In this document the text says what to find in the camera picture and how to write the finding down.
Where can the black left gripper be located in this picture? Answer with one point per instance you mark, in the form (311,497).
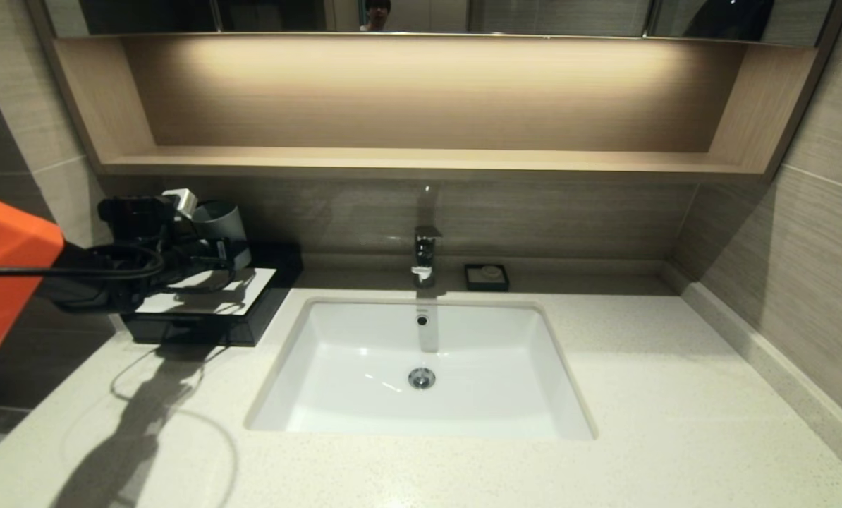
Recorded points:
(174,257)

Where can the grey plastic cup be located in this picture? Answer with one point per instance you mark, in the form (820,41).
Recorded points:
(234,226)

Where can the black box drawer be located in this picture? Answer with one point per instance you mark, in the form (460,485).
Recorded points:
(202,331)

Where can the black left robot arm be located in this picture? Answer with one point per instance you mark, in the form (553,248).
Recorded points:
(12,268)

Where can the black box with white top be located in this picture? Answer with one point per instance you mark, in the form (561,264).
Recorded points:
(280,282)

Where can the white sink basin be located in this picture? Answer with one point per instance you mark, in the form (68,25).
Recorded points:
(364,381)

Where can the chrome faucet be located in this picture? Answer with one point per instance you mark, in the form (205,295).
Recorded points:
(426,252)

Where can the chrome sink drain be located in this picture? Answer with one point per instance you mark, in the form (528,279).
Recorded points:
(422,379)

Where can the black soap dish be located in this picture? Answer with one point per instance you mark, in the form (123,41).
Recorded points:
(472,284)

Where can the small round soap bar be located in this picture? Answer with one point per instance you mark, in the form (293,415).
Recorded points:
(491,271)

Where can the mirror cabinet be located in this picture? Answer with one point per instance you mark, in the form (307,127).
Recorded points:
(534,15)

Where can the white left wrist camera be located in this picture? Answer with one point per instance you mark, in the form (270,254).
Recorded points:
(181,201)

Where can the wooden wall shelf niche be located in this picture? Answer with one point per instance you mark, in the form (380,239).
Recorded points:
(421,161)

